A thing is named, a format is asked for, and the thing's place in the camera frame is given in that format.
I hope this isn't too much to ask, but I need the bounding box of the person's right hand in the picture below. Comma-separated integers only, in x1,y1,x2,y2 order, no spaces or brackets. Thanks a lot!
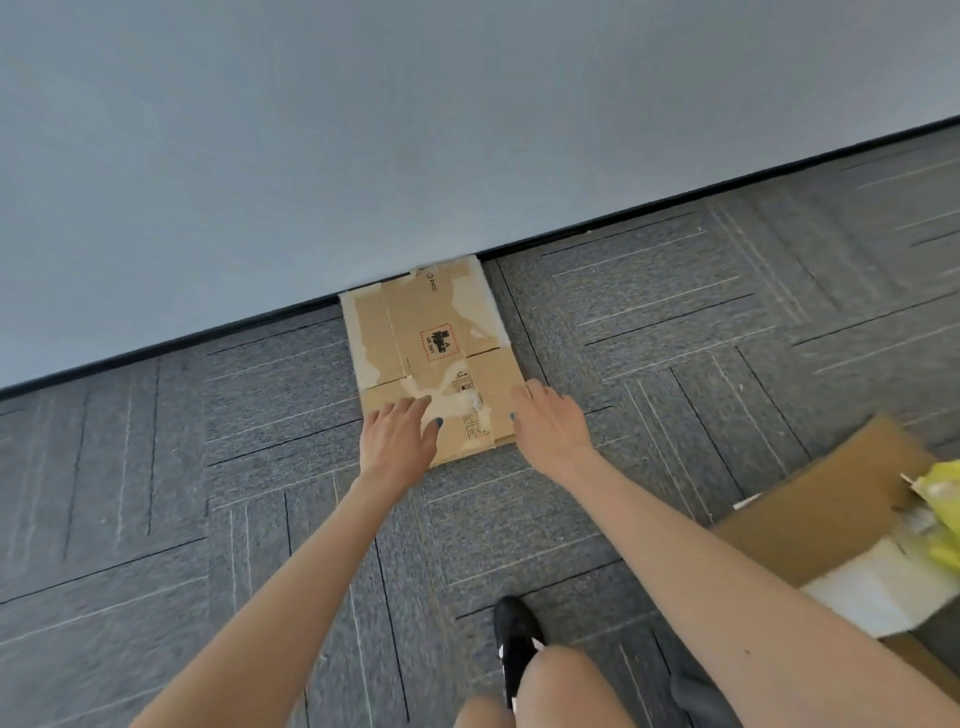
509,378,598,470

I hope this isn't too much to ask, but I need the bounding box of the person's left forearm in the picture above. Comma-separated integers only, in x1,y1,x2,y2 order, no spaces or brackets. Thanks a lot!
131,472,410,728

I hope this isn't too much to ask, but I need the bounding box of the white paper sheet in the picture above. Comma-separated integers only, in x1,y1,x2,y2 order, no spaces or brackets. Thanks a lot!
800,536,960,639

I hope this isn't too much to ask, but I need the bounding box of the yellow plastic bag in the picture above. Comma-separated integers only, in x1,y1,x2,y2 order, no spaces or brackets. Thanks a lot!
911,461,960,575

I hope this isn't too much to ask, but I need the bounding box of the brown cardboard box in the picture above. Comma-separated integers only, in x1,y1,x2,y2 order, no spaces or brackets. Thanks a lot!
712,416,960,684
338,254,526,468

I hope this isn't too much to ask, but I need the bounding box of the black striped shoe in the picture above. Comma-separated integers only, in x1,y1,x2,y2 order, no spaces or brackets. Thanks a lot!
493,596,547,710
671,659,744,728

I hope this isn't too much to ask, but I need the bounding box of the person's right forearm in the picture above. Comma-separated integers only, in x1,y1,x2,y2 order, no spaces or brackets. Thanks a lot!
554,446,960,728

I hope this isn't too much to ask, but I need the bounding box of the person's left hand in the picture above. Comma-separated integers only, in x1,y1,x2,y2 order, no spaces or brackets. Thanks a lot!
359,395,445,489

